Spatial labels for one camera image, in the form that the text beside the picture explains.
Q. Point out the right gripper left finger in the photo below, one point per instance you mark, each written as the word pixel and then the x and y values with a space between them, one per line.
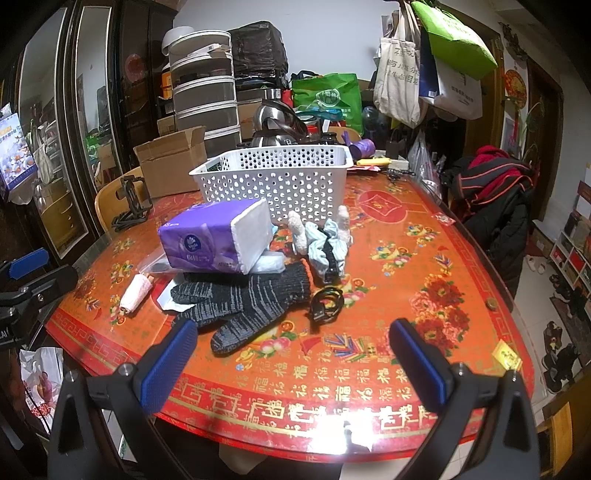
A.
pixel 81 446

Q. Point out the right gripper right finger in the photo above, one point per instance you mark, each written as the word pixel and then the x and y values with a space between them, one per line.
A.
pixel 506 445

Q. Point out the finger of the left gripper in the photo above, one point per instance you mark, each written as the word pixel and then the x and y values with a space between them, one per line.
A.
pixel 35 295
pixel 29 263

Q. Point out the black knit glove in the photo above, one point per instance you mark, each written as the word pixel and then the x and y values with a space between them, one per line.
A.
pixel 241 306

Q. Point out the purple tissue pack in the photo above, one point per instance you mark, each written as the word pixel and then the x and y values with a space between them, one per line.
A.
pixel 226 236

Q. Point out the white perforated plastic basket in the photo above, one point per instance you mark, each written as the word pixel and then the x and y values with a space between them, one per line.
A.
pixel 308 179

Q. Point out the white instruction paper sheet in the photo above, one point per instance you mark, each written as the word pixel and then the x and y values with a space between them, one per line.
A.
pixel 166 303

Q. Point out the light blue wet wipes pack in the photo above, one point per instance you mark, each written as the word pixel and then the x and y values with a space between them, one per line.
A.
pixel 270 262

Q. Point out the wooden chair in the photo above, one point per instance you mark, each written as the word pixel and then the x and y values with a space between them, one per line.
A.
pixel 111 201

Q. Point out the white thread spool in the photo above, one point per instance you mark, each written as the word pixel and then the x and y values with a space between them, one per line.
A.
pixel 137 290

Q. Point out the black phone stand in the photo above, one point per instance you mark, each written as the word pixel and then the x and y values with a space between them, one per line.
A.
pixel 133 190

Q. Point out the brown cardboard box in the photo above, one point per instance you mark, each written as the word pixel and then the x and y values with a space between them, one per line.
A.
pixel 166 161

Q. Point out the white cubby shelf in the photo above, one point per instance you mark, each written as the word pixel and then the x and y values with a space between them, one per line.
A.
pixel 571 251

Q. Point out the red black striped jacket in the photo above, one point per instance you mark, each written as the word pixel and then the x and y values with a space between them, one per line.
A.
pixel 491 196

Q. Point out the light blue scrunchie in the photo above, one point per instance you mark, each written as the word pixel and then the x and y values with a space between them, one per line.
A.
pixel 327 250

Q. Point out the grey plastic drawer tower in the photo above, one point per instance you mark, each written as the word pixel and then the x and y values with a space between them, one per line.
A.
pixel 203 85

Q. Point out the white plush bunny toy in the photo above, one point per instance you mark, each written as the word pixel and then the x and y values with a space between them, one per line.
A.
pixel 300 233

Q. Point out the stainless steel kettle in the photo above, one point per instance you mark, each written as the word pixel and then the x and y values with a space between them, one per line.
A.
pixel 276 124

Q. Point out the yellow cloth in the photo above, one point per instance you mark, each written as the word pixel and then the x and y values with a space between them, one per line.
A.
pixel 380 162

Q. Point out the black plastic wrapped box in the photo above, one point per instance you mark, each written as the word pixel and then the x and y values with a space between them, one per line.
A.
pixel 258 51

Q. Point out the purple plastic watering cup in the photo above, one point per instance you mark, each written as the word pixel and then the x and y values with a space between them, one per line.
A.
pixel 362 149

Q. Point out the white hanging tote bag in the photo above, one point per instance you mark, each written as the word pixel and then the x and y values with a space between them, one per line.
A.
pixel 459 94

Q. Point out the green shopping bag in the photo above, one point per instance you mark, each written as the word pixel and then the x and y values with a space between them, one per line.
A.
pixel 330 93

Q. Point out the beige canvas tote bag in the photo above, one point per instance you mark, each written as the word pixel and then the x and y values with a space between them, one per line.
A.
pixel 396 91

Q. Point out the lime green hanging bag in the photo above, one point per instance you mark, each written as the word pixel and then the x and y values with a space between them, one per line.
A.
pixel 455 43

